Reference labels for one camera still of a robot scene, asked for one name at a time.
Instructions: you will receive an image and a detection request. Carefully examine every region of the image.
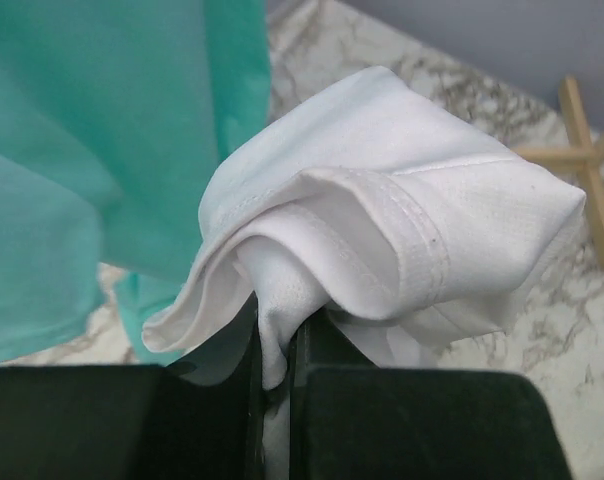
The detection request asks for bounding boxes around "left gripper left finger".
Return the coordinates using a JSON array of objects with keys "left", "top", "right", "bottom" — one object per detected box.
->
[{"left": 0, "top": 297, "right": 263, "bottom": 479}]

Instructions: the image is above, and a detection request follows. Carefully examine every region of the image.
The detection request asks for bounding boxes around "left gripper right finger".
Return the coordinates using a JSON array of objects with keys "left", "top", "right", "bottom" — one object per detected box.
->
[{"left": 290, "top": 310, "right": 571, "bottom": 480}]

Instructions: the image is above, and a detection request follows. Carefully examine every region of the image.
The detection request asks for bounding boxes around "white t shirt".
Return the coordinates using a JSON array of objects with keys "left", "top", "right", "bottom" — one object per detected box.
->
[{"left": 141, "top": 64, "right": 588, "bottom": 391}]

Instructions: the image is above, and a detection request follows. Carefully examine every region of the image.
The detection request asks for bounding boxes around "teal t shirt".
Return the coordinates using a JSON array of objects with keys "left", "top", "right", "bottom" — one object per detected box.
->
[{"left": 0, "top": 1, "right": 271, "bottom": 364}]

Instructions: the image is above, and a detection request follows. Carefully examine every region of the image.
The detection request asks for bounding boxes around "wooden clothes rack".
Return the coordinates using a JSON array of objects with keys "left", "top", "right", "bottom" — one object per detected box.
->
[{"left": 515, "top": 75, "right": 604, "bottom": 268}]

